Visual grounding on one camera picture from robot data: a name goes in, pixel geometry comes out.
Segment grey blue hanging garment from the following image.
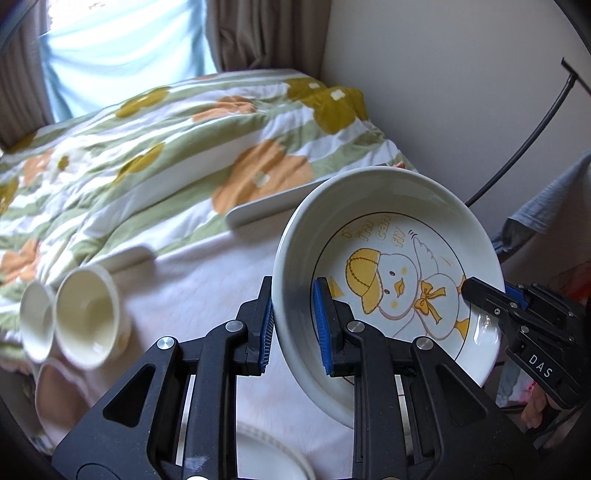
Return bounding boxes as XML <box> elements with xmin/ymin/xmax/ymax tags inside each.
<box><xmin>491</xmin><ymin>152</ymin><xmax>590</xmax><ymax>263</ymax></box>

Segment white tray right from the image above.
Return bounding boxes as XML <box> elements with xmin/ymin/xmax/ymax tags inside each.
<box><xmin>224</xmin><ymin>161</ymin><xmax>408</xmax><ymax>230</ymax></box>

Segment brown curtain left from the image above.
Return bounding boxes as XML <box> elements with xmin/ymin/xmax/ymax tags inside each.
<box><xmin>1</xmin><ymin>1</ymin><xmax>54</xmax><ymax>150</ymax></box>

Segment brown curtain right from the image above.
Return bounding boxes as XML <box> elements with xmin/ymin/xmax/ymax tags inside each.
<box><xmin>206</xmin><ymin>0</ymin><xmax>332</xmax><ymax>77</ymax></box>

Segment white duck cartoon plate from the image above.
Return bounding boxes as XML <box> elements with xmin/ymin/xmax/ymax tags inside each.
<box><xmin>271</xmin><ymin>166</ymin><xmax>504</xmax><ymax>426</ymax></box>

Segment white plate at bottom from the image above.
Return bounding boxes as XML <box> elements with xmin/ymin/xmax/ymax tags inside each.
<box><xmin>236</xmin><ymin>422</ymin><xmax>317</xmax><ymax>480</ymax></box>

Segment small white ceramic bowl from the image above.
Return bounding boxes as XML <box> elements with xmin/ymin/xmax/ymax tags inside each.
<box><xmin>19</xmin><ymin>280</ymin><xmax>55</xmax><ymax>363</ymax></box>

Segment light blue window cloth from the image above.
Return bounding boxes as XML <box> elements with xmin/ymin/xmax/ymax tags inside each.
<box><xmin>40</xmin><ymin>1</ymin><xmax>216</xmax><ymax>122</ymax></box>

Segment brown curtain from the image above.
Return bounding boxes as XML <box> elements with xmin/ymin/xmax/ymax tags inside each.
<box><xmin>1</xmin><ymin>1</ymin><xmax>54</xmax><ymax>150</ymax></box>
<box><xmin>206</xmin><ymin>0</ymin><xmax>332</xmax><ymax>77</ymax></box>

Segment cream ceramic bowl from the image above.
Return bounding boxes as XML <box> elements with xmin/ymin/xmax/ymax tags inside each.
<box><xmin>53</xmin><ymin>265</ymin><xmax>132</xmax><ymax>370</ymax></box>

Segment black curved metal stand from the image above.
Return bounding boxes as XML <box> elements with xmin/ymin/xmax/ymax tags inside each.
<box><xmin>465</xmin><ymin>58</ymin><xmax>590</xmax><ymax>208</ymax></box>

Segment floral green striped quilt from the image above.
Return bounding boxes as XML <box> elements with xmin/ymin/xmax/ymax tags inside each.
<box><xmin>1</xmin><ymin>69</ymin><xmax>408</xmax><ymax>371</ymax></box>

